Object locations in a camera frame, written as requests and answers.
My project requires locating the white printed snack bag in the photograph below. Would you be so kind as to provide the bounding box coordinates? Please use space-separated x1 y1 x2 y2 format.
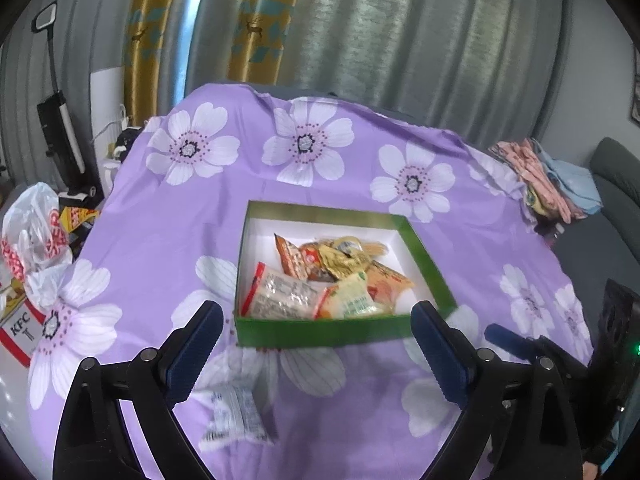
190 346 278 452

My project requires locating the orange snack bag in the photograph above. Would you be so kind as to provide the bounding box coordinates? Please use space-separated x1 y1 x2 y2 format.
367 261 414 312

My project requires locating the red edged snack packet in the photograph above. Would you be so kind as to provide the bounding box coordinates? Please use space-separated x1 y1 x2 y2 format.
240 262 330 321

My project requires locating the green yellow snack bag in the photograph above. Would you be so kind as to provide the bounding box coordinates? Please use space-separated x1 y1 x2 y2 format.
318 271 392 320

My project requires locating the grey sofa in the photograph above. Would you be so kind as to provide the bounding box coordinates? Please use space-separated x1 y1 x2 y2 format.
552 138 640 342

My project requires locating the kfc paper box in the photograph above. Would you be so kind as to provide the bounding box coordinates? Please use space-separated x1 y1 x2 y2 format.
0 278 44 368

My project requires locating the folded pink clothes pile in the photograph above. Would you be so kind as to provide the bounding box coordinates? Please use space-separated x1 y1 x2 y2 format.
489 139 603 224

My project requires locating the orange triangular snack packet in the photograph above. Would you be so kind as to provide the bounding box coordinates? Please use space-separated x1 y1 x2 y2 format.
274 234 309 281

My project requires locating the yellow candy wrappers pile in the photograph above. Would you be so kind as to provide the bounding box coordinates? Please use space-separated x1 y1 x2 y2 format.
299 236 388 281

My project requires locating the green cardboard box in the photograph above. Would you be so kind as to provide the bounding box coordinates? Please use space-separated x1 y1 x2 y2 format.
234 200 458 350

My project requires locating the white plastic shopping bag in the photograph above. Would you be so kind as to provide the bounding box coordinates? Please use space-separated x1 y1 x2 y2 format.
1 182 73 312

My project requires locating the black upright vacuum cleaner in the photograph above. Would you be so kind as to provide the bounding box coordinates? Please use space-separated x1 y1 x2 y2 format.
32 1 96 204

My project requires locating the grey curtain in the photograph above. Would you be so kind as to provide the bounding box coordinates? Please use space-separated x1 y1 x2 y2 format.
1 0 570 184

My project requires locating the gold patterned curtain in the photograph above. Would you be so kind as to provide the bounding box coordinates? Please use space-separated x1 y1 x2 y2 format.
125 0 296 125

